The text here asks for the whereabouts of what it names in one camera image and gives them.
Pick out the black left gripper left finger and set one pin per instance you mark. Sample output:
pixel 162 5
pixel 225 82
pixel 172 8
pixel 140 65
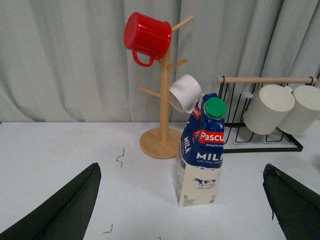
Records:
pixel 63 216

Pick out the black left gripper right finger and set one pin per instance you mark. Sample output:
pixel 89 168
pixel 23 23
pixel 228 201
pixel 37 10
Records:
pixel 296 207

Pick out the blue white milk carton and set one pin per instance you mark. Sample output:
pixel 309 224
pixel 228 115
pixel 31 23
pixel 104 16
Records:
pixel 197 174

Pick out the cream ribbed mug right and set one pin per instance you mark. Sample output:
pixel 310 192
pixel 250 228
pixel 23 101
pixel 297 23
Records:
pixel 305 111

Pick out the cream ribbed mug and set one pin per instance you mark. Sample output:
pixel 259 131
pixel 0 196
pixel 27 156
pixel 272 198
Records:
pixel 305 111
pixel 268 109

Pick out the cream ribbed mug left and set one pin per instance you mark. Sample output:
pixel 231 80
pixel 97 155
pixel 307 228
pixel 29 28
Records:
pixel 268 109

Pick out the wooden mug tree stand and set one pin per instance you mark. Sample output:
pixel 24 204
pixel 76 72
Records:
pixel 162 142

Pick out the white enamel mug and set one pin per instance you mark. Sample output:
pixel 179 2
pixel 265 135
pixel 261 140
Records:
pixel 184 94

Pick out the red enamel mug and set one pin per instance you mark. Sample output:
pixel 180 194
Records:
pixel 147 38

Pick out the black wire cup rack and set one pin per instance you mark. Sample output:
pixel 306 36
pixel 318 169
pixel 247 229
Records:
pixel 237 92

